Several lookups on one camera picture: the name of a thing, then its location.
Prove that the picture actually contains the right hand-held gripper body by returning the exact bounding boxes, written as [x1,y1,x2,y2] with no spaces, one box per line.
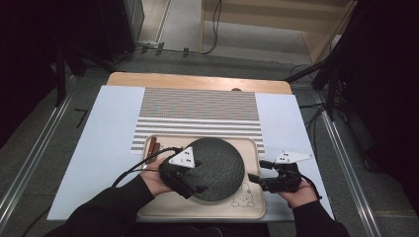
[260,150,315,195]

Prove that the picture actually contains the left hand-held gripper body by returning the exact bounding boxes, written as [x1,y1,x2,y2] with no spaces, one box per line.
[158,146,203,191]

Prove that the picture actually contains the beige tray with rabbit drawing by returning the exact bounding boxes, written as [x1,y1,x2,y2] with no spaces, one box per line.
[136,133,267,220]

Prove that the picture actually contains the dark grey round plate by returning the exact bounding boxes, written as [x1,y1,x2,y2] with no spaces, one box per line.
[184,136,246,202]

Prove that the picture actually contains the knife with brown handle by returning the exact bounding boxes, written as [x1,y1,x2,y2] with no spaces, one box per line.
[144,136,158,169]

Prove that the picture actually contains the person's right hand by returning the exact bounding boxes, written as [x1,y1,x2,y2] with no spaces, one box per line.
[278,180,319,209]

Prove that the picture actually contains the person's left hand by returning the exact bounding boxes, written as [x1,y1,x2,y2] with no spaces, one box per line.
[139,157,174,198]

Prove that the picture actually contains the person's lap dark clothing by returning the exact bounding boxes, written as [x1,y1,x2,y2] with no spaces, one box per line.
[131,221,271,237]

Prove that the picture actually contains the striped placemat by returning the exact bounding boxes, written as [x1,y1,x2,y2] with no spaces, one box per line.
[130,86,266,156]

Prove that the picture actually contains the white sheet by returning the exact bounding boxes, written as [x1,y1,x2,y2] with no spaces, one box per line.
[46,84,335,222]

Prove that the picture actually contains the black metal stand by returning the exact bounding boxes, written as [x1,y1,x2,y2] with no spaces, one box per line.
[285,48,347,121]
[53,42,117,108]

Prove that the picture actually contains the power strip with plugs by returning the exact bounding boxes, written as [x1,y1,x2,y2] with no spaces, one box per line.
[136,39,166,56]

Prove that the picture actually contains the dark curtain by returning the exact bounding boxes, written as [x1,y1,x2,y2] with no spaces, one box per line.
[0,0,100,149]
[339,0,419,211]

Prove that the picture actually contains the black cabinet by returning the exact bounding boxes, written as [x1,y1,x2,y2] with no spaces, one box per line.
[98,0,146,62]

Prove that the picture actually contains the light wooden shelf unit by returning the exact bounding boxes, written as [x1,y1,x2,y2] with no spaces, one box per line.
[199,0,359,63]

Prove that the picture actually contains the right hand-held gripper black cable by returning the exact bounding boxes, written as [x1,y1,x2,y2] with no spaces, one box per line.
[299,174,323,201]

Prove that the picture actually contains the hand-held gripper black cable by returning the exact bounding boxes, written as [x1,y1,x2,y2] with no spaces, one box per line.
[299,174,323,201]
[112,146,184,189]

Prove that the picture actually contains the left hand-held gripper black cable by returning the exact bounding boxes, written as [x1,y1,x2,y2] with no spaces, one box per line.
[112,146,184,189]

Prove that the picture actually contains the black floor cables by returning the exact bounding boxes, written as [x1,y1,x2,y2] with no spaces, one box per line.
[290,63,330,156]

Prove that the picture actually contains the metal floor rail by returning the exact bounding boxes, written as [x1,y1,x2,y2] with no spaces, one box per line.
[0,77,75,228]
[314,92,383,237]

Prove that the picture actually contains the hanging black cable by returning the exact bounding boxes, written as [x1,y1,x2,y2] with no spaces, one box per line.
[201,0,222,55]

